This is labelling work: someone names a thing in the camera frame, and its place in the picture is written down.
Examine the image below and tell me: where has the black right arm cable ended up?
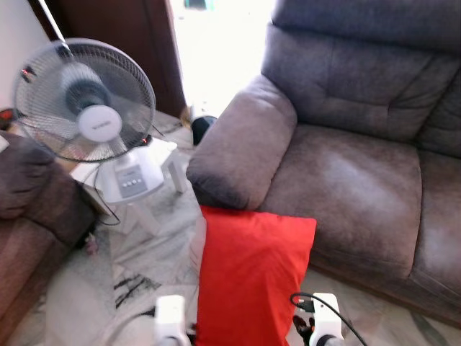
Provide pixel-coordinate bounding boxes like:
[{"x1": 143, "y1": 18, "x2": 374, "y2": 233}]
[{"x1": 290, "y1": 292, "x2": 368, "y2": 346}]

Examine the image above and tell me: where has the white pole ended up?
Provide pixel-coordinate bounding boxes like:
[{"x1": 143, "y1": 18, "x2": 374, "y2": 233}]
[{"x1": 36, "y1": 0, "x2": 73, "y2": 56}]

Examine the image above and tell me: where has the dark brown sofa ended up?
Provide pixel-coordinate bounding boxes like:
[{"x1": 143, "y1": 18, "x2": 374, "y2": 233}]
[{"x1": 0, "y1": 130, "x2": 99, "y2": 340}]

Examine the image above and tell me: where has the grey-brown fabric sofa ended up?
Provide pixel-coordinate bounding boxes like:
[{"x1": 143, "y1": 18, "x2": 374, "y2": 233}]
[{"x1": 186, "y1": 0, "x2": 461, "y2": 327}]

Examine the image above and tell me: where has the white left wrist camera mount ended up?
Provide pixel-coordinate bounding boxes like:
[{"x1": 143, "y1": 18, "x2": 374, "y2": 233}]
[{"x1": 153, "y1": 294, "x2": 189, "y2": 346}]

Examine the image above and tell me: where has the white table fan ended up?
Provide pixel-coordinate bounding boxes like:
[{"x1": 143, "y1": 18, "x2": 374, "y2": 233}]
[{"x1": 12, "y1": 37, "x2": 168, "y2": 206}]

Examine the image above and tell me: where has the red pillow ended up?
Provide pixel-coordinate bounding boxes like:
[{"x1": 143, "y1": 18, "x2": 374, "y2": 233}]
[{"x1": 194, "y1": 205, "x2": 318, "y2": 346}]

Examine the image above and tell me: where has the small black round object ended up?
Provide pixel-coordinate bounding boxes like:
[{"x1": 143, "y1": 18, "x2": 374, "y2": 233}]
[{"x1": 191, "y1": 115, "x2": 218, "y2": 145}]

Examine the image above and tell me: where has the dark wooden door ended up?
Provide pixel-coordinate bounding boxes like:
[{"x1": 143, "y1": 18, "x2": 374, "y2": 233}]
[{"x1": 29, "y1": 0, "x2": 187, "y2": 118}]

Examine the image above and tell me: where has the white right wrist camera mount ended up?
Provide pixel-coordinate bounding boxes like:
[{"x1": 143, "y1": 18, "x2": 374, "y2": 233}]
[{"x1": 311, "y1": 292, "x2": 344, "y2": 346}]

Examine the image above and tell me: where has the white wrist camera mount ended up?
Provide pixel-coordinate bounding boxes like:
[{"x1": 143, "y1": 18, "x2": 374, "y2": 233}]
[
  {"x1": 153, "y1": 294, "x2": 189, "y2": 346},
  {"x1": 311, "y1": 292, "x2": 344, "y2": 346}
]

